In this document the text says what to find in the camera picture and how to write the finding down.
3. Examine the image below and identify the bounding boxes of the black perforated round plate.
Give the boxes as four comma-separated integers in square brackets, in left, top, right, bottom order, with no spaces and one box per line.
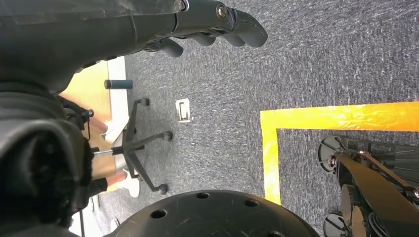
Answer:
[104,190,321,237]

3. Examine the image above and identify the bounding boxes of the black office chair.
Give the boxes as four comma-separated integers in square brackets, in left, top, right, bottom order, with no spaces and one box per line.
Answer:
[93,97,173,196]

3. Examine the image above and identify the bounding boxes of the person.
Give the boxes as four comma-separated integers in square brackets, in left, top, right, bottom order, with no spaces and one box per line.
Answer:
[88,116,141,198]

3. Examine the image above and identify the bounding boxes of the person's white shoe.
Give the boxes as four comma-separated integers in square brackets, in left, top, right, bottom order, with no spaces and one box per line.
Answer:
[116,170,141,198]
[101,120,129,145]

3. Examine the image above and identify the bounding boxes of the yellow floor tape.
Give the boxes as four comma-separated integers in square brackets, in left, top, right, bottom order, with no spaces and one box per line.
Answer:
[260,101,419,206]

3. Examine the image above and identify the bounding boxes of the black wheeled support frame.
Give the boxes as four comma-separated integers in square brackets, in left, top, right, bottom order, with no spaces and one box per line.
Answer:
[317,135,419,237]

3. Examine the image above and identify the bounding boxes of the light wooden desk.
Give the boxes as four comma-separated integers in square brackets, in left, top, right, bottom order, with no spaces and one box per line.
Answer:
[59,57,129,184]

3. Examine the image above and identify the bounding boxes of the dark cylindrical post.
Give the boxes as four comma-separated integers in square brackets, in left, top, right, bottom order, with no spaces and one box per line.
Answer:
[104,79,134,90]

